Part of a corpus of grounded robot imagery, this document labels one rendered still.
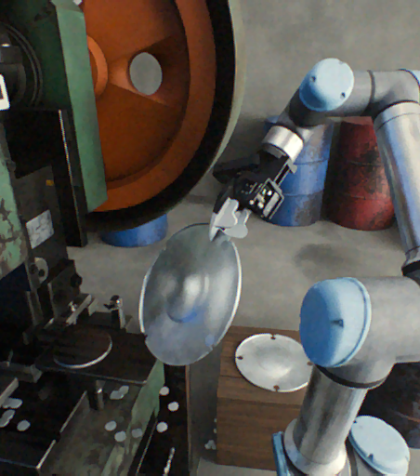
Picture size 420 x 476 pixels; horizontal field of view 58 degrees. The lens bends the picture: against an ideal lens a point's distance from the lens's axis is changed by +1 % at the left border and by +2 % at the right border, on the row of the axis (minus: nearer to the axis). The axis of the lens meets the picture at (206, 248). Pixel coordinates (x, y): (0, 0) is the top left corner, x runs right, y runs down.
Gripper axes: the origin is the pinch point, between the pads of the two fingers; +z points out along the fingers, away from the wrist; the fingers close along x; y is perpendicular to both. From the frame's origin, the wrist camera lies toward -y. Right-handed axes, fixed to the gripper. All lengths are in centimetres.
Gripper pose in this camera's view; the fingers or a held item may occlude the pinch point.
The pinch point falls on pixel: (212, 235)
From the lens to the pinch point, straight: 75.0
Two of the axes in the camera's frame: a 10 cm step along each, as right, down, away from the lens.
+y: 6.2, 3.5, -7.0
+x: 5.6, 4.3, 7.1
